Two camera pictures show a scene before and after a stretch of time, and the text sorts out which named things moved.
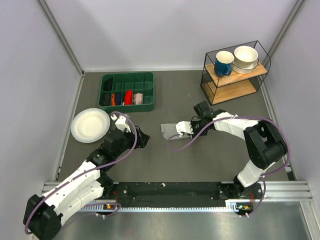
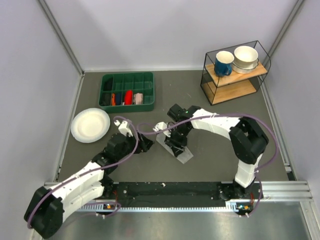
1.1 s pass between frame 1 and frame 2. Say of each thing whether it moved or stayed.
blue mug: stayed
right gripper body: moved
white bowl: stayed
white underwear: moved
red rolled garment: stayed
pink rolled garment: stayed
